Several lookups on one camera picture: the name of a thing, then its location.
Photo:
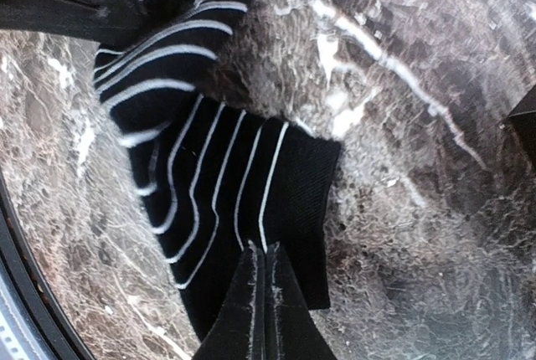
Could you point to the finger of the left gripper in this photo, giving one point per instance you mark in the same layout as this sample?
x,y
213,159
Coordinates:
x,y
123,20
74,18

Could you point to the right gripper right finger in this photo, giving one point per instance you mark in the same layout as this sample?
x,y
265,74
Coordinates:
x,y
290,332

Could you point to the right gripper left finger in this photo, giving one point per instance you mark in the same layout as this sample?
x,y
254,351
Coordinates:
x,y
239,330

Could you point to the striped black white sock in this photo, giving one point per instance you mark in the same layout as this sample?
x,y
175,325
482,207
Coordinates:
x,y
213,178

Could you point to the black display box glass lid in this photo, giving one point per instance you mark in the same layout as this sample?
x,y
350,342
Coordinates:
x,y
524,122

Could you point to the black front rail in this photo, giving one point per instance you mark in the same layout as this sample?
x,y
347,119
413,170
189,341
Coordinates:
x,y
50,332

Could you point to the white slotted cable duct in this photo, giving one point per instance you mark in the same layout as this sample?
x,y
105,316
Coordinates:
x,y
14,335

